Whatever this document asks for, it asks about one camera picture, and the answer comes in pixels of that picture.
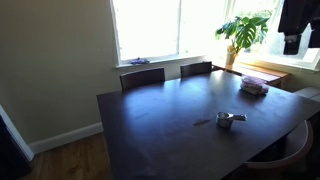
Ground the dark chair far right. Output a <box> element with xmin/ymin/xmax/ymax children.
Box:
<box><xmin>180</xmin><ymin>62</ymin><xmax>212</xmax><ymax>78</ymax></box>

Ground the dark wooden dining table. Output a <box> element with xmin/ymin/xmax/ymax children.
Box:
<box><xmin>97</xmin><ymin>71</ymin><xmax>320</xmax><ymax>180</ymax></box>

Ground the plastic bag of food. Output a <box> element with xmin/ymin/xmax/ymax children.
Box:
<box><xmin>240</xmin><ymin>76</ymin><xmax>269</xmax><ymax>95</ymax></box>

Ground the dark chair far left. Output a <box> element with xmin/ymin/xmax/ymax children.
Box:
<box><xmin>120</xmin><ymin>68</ymin><xmax>165</xmax><ymax>90</ymax></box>

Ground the large steel measuring cup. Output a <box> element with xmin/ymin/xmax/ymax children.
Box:
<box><xmin>216</xmin><ymin>112</ymin><xmax>247</xmax><ymax>129</ymax></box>

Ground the yellow plant pot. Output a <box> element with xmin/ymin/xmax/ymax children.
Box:
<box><xmin>226</xmin><ymin>45</ymin><xmax>238</xmax><ymax>65</ymax></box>

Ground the dark chair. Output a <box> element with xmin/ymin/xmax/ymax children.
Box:
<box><xmin>120</xmin><ymin>68</ymin><xmax>165</xmax><ymax>90</ymax></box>
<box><xmin>180</xmin><ymin>62</ymin><xmax>212</xmax><ymax>78</ymax></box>

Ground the green monstera plant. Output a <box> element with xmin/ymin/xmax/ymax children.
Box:
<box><xmin>215</xmin><ymin>16</ymin><xmax>268</xmax><ymax>53</ymax></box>

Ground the purple item on windowsill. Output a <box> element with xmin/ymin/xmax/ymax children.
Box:
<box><xmin>130</xmin><ymin>58</ymin><xmax>150</xmax><ymax>65</ymax></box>

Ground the rounded wooden chair near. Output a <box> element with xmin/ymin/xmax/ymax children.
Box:
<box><xmin>244</xmin><ymin>120</ymin><xmax>314</xmax><ymax>180</ymax></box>

